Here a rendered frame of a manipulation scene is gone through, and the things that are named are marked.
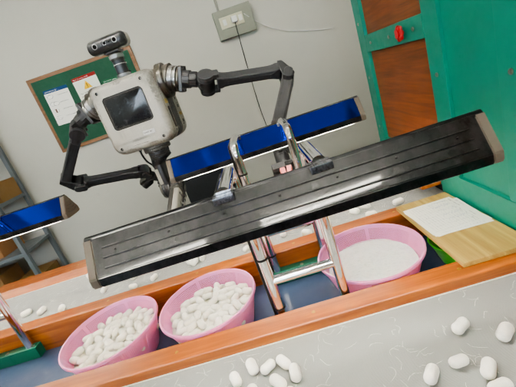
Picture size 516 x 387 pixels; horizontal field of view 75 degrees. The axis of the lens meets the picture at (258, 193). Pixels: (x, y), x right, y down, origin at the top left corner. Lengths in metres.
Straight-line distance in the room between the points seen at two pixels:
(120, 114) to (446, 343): 1.52
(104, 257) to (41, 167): 3.08
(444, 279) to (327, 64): 2.69
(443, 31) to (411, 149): 0.50
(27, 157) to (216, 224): 3.22
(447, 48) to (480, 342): 0.64
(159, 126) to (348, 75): 2.11
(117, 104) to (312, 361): 1.39
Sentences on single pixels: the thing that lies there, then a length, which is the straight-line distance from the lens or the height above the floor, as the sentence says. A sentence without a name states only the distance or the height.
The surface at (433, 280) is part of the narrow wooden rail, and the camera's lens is 0.80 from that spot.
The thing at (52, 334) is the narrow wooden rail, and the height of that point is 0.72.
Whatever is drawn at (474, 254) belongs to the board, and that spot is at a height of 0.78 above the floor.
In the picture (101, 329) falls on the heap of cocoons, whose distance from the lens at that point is 1.13.
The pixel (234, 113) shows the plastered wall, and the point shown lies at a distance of 3.15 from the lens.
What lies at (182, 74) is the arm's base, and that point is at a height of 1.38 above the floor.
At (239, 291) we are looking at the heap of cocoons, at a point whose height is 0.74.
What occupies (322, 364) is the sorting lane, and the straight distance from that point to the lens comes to 0.70.
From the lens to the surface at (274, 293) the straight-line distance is 0.77.
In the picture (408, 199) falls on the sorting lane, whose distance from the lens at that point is 1.21.
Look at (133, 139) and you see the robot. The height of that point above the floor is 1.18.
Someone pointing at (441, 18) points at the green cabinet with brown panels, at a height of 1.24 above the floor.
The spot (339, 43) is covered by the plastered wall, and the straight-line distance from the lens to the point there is 3.33.
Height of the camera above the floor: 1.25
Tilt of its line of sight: 18 degrees down
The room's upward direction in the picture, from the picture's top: 19 degrees counter-clockwise
